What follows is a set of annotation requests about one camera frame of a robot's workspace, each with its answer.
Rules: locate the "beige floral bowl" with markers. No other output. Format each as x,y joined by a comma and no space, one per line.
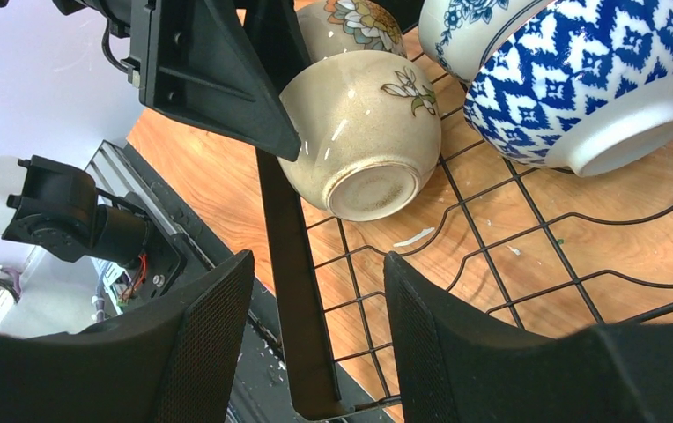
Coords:
334,27
370,134

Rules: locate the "white blue rose bowl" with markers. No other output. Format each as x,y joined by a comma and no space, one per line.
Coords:
461,35

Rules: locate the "blue white geometric bowl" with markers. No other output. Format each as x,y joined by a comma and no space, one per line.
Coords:
586,85

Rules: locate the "black wire dish rack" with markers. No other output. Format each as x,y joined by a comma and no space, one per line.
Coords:
539,249

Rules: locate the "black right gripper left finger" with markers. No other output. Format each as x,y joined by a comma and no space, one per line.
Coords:
171,360

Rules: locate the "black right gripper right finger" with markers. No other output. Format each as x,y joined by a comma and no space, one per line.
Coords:
455,363

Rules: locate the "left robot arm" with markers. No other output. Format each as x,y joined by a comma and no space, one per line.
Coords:
55,206

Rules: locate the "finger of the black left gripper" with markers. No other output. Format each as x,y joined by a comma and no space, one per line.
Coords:
219,66

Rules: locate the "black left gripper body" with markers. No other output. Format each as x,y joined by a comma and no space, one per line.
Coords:
117,13

